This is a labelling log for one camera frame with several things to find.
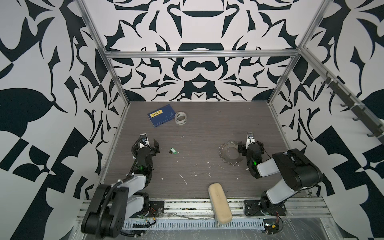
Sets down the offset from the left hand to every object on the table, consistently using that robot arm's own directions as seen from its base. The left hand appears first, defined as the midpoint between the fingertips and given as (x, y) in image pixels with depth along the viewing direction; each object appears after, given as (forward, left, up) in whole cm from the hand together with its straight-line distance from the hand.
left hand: (144, 139), depth 86 cm
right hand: (+1, -64, -6) cm, 64 cm away
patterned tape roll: (+23, -19, -10) cm, 32 cm away
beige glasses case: (-32, -39, -7) cm, 51 cm away
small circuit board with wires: (-41, -63, -12) cm, 76 cm away
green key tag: (-2, -15, -11) cm, 19 cm away
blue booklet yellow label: (+26, -5, -11) cm, 29 cm away
